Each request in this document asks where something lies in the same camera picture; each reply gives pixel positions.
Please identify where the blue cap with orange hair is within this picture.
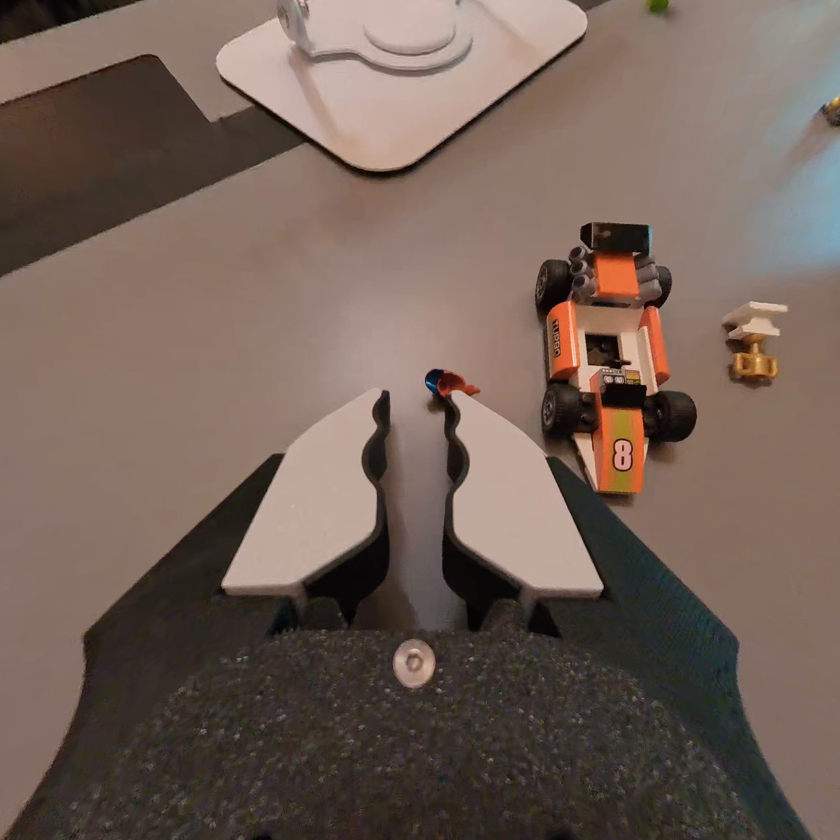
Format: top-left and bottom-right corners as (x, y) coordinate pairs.
(423, 369), (481, 401)

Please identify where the white booklet stand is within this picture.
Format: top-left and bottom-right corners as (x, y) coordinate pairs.
(216, 0), (589, 174)

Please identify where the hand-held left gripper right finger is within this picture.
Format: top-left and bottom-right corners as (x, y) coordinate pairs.
(440, 392), (605, 602)

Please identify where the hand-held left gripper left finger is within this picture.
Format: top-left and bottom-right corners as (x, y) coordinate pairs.
(221, 390), (392, 602)

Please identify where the small tan lego piece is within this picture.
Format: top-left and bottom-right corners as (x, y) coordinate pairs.
(721, 301), (792, 385)

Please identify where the orange lego race car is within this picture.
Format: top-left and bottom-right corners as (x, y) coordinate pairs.
(536, 224), (698, 497)

